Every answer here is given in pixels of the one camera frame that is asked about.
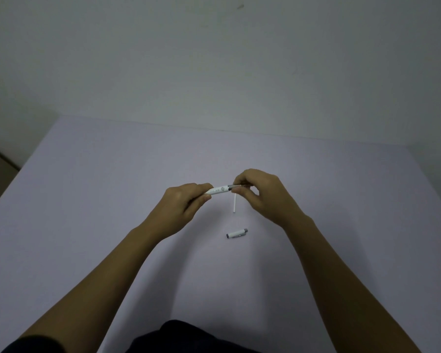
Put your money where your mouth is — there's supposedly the person's right forearm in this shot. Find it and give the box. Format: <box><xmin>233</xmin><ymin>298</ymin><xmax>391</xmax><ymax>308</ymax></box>
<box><xmin>282</xmin><ymin>215</ymin><xmax>424</xmax><ymax>353</ymax></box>

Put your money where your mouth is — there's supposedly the person's left forearm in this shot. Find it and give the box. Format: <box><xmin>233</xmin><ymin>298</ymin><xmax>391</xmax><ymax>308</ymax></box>
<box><xmin>16</xmin><ymin>221</ymin><xmax>165</xmax><ymax>353</ymax></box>

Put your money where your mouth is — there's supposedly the dark clothing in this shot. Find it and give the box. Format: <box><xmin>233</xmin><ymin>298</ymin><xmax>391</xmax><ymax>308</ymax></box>
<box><xmin>126</xmin><ymin>320</ymin><xmax>262</xmax><ymax>353</ymax></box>

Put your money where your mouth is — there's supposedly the white pen barrel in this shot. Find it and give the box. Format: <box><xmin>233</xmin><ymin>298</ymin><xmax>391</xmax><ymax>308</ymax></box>
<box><xmin>205</xmin><ymin>184</ymin><xmax>231</xmax><ymax>197</ymax></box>

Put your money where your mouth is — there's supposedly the dark sleeve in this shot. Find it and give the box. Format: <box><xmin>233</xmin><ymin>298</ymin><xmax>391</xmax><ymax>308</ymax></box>
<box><xmin>2</xmin><ymin>336</ymin><xmax>65</xmax><ymax>353</ymax></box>

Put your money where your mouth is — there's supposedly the person's right hand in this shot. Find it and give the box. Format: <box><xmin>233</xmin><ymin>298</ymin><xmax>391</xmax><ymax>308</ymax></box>
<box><xmin>233</xmin><ymin>169</ymin><xmax>313</xmax><ymax>230</ymax></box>

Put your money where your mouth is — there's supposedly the person's left hand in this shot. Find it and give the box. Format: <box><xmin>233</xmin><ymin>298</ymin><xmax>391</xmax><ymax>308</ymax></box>
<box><xmin>141</xmin><ymin>183</ymin><xmax>214</xmax><ymax>242</ymax></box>

